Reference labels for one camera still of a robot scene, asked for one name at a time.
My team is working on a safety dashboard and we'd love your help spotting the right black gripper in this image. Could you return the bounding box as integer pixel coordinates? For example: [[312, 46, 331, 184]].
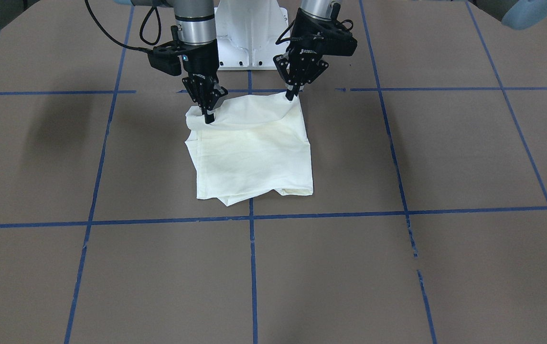
[[147, 26, 229, 124]]

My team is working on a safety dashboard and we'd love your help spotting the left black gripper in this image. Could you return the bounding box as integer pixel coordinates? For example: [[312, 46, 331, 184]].
[[273, 9, 358, 101]]

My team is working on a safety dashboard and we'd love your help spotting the cream long-sleeve printed shirt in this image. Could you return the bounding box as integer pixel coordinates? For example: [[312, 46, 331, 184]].
[[185, 92, 313, 205]]

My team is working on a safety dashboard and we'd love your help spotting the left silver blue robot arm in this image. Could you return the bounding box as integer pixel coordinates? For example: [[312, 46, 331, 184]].
[[304, 0, 547, 98]]

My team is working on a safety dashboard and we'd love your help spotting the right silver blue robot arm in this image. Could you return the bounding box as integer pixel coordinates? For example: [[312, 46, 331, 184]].
[[0, 0, 228, 124]]

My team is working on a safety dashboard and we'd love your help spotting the white camera mast column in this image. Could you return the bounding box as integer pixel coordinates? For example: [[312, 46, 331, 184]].
[[215, 0, 289, 71]]

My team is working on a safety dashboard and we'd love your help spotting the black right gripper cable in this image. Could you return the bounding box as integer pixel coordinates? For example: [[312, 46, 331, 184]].
[[84, 0, 164, 53]]

